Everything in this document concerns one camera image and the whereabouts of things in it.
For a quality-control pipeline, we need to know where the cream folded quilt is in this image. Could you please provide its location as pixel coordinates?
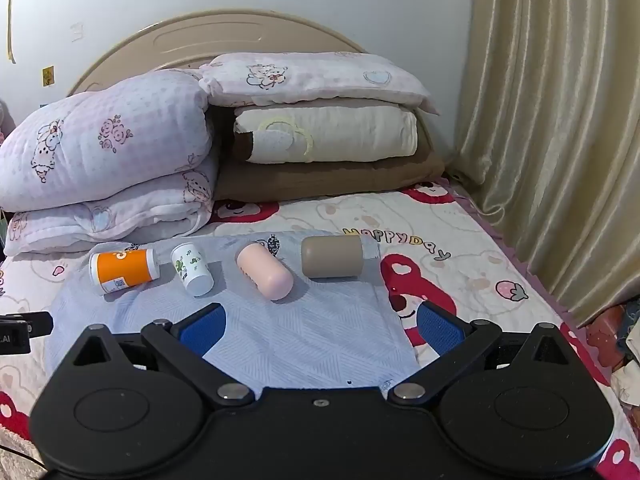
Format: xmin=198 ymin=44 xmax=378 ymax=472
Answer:
xmin=233 ymin=104 xmax=419 ymax=165

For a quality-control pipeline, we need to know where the white cup with green print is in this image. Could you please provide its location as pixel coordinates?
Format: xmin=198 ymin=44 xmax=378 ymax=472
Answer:
xmin=170 ymin=241 xmax=214 ymax=297

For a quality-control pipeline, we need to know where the orange and white cup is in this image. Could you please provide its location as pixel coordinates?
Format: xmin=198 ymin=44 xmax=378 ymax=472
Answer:
xmin=89 ymin=247 xmax=161 ymax=295

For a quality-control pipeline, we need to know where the bear print bedsheet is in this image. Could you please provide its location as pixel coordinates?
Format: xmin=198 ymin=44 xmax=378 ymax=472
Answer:
xmin=0 ymin=179 xmax=640 ymax=480

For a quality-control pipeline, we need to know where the pile of clothes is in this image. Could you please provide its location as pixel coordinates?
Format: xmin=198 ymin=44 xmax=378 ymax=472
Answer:
xmin=584 ymin=298 xmax=640 ymax=407

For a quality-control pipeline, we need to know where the grey blanket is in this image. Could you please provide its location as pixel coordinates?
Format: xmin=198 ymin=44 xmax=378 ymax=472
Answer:
xmin=0 ymin=432 xmax=51 ymax=480

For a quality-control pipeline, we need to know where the beige headboard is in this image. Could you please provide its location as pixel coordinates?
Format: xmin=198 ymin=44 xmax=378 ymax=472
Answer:
xmin=66 ymin=8 xmax=369 ymax=97

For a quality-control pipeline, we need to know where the brown pillow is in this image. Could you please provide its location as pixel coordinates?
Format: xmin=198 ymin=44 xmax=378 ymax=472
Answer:
xmin=214 ymin=105 xmax=447 ymax=202

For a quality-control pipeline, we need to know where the folded pink quilt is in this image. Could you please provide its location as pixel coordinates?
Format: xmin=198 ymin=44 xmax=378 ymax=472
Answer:
xmin=0 ymin=69 xmax=220 ymax=257

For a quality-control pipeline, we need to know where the pink bear print pillow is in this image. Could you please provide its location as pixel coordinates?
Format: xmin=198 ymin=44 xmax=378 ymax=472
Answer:
xmin=199 ymin=52 xmax=441 ymax=117

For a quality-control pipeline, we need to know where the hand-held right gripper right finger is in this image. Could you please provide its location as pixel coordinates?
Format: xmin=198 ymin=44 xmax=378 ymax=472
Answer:
xmin=387 ymin=300 xmax=577 ymax=407

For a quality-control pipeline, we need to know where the yellow wall strip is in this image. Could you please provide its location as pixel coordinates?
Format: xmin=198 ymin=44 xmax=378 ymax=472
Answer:
xmin=4 ymin=0 xmax=17 ymax=65

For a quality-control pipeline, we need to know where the pink cup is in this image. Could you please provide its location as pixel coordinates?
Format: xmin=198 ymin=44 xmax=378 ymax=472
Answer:
xmin=235 ymin=242 xmax=294 ymax=302

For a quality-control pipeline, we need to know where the beige curtain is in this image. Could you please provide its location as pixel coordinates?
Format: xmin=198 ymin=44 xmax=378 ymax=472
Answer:
xmin=451 ymin=0 xmax=640 ymax=330

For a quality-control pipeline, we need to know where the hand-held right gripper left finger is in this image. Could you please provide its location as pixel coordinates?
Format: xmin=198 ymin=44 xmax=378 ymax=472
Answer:
xmin=66 ymin=302 xmax=257 ymax=409

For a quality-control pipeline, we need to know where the taupe cup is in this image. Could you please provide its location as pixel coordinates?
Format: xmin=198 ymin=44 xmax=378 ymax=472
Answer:
xmin=300 ymin=234 xmax=364 ymax=280

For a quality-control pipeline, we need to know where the light blue cloth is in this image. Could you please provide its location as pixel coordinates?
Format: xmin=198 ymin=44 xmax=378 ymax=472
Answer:
xmin=47 ymin=231 xmax=422 ymax=392

